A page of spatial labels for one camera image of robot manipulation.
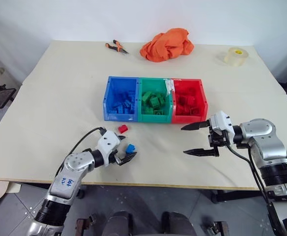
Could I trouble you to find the red plastic bin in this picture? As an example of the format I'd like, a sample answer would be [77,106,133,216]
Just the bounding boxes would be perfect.
[170,78,209,124]

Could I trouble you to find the clear tape roll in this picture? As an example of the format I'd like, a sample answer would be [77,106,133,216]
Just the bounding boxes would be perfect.
[223,47,249,67]

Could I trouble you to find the dark rounded shape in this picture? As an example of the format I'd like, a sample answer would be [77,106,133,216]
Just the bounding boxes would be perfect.
[161,211,196,236]
[101,210,132,236]

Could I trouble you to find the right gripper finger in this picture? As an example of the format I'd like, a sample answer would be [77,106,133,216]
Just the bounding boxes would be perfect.
[180,120,211,131]
[183,147,220,157]

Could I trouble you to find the black table leg bar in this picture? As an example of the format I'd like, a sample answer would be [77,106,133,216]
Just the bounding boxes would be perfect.
[210,188,263,204]

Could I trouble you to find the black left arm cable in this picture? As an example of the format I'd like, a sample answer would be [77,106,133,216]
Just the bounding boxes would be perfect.
[56,126,105,178]

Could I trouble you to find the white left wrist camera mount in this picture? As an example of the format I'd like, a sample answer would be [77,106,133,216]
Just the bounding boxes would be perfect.
[94,130,121,168]

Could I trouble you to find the white tape strip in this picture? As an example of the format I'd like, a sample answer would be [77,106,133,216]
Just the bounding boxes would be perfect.
[165,78,175,96]

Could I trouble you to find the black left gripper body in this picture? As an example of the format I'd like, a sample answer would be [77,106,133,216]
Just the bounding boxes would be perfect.
[110,149,123,167]

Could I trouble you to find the brown caster bracket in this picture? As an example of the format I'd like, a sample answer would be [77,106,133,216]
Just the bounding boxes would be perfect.
[201,220,230,236]
[75,213,97,236]

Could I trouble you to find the orange-handled pliers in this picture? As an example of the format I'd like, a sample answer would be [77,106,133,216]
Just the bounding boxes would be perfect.
[105,39,129,56]

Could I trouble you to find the green plastic bin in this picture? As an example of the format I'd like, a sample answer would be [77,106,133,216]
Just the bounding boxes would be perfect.
[137,77,174,123]

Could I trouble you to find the crumpled orange cloth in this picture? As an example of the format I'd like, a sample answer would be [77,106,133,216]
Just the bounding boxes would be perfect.
[139,28,195,63]

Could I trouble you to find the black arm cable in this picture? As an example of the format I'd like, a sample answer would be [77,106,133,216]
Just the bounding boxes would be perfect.
[56,126,105,178]
[226,144,275,206]

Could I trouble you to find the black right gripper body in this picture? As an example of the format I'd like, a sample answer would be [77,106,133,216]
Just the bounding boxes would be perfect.
[208,119,230,149]

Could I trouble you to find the blue plastic bin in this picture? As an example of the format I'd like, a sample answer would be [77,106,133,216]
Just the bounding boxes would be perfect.
[102,76,141,122]

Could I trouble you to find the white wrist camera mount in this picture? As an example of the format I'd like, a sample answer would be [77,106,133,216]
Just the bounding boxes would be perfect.
[210,110,235,146]
[94,130,121,168]

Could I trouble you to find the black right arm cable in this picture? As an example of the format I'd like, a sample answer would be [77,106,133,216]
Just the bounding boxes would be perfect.
[226,144,275,206]

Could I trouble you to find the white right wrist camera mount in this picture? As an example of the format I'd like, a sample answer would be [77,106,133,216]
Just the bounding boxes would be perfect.
[210,110,235,146]

